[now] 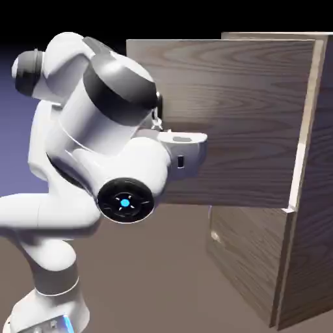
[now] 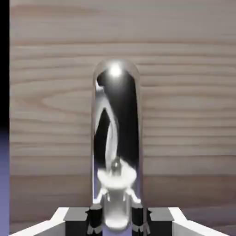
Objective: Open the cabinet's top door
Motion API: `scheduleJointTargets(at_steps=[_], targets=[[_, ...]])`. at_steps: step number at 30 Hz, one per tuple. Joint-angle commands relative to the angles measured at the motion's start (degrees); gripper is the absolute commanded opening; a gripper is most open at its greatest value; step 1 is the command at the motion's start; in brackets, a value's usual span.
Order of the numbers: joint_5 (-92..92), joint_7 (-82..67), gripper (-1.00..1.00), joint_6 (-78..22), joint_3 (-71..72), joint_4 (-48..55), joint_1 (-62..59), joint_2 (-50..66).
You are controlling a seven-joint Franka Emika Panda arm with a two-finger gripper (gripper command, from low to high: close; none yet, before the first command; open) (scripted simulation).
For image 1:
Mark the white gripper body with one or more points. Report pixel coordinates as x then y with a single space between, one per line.
192 145

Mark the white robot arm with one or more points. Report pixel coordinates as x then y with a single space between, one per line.
104 130

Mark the large wooden cabinet door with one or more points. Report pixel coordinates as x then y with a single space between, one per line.
234 117

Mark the small wooden cabinet door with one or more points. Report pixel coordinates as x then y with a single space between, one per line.
249 255

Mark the wooden cabinet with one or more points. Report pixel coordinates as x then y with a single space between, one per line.
318 182

